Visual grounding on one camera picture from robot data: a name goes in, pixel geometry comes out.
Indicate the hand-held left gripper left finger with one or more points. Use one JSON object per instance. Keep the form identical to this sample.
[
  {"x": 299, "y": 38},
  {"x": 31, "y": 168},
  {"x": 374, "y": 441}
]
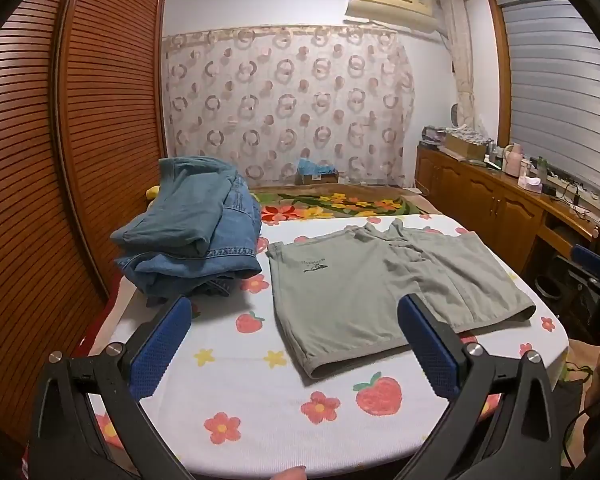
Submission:
[{"x": 162, "y": 350}]

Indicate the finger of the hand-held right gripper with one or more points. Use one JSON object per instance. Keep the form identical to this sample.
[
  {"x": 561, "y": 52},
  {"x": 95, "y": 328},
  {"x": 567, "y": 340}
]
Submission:
[{"x": 591, "y": 259}]

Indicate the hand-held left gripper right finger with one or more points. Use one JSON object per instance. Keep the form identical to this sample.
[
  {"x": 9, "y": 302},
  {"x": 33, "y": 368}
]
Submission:
[{"x": 427, "y": 350}]

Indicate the grey-green short pants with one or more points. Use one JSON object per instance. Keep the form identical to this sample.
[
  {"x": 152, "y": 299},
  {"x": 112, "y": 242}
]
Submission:
[{"x": 350, "y": 290}]

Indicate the teal denim pants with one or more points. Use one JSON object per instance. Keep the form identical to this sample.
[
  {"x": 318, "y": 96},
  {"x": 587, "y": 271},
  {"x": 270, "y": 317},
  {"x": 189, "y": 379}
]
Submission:
[{"x": 180, "y": 210}]

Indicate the person's left hand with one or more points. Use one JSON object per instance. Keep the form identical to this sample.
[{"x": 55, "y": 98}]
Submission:
[{"x": 292, "y": 474}]

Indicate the white power strip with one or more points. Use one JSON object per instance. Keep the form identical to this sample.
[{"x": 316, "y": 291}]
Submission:
[{"x": 575, "y": 187}]

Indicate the pink tissue box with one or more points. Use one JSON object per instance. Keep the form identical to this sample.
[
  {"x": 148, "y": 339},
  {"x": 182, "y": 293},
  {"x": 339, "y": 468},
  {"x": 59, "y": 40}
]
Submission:
[{"x": 531, "y": 185}]

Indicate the white strawberry print sheet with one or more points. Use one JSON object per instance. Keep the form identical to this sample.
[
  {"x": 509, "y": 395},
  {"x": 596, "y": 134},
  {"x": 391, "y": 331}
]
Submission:
[{"x": 260, "y": 410}]

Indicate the wooden sideboard cabinet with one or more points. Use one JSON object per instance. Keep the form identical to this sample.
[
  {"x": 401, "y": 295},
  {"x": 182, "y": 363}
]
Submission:
[{"x": 485, "y": 200}]

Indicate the pink thermos jug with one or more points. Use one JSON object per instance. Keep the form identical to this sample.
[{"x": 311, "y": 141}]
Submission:
[{"x": 512, "y": 160}]

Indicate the blue jeans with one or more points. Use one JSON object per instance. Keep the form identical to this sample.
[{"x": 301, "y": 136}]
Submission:
[{"x": 235, "y": 240}]

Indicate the yellow plush toy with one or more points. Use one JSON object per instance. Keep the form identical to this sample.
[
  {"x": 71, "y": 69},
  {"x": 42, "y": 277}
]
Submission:
[{"x": 153, "y": 192}]

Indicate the open cardboard box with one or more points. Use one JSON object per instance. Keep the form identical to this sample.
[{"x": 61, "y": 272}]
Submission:
[{"x": 467, "y": 146}]

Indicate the floral blanket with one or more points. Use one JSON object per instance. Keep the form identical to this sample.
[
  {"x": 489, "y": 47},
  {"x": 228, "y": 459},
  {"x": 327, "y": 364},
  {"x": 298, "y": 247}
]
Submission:
[{"x": 340, "y": 202}]

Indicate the grey window blind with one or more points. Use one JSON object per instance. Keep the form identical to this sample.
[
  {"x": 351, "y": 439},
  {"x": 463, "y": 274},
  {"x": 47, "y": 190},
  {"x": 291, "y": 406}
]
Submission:
[{"x": 560, "y": 85}]

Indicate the small white fan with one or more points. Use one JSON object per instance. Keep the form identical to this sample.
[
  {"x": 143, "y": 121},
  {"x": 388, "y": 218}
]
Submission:
[{"x": 455, "y": 115}]

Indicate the small cardboard box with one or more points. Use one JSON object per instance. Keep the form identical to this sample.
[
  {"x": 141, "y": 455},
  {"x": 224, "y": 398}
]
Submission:
[{"x": 325, "y": 179}]

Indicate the stack of small boxes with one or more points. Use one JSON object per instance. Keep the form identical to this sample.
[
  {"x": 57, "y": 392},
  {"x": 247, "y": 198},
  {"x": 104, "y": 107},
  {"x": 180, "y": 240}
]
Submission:
[{"x": 432, "y": 137}]

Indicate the wooden louvered wardrobe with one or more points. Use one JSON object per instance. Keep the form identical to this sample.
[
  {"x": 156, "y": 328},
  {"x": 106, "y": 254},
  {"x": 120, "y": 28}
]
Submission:
[{"x": 80, "y": 160}]

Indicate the blue plastic bag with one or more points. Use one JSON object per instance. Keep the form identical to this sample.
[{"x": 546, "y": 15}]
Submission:
[{"x": 312, "y": 166}]

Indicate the cream lace curtain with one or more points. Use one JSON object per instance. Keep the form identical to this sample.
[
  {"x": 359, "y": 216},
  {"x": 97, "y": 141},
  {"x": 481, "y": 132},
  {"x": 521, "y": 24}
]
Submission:
[{"x": 461, "y": 60}]

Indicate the circle pattern curtain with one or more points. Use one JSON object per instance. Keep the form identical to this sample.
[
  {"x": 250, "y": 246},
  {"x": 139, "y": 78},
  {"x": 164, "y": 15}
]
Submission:
[{"x": 290, "y": 105}]

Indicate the cream air conditioner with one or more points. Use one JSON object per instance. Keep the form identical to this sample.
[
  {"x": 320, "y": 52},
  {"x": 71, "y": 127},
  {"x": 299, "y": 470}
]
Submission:
[{"x": 390, "y": 5}]

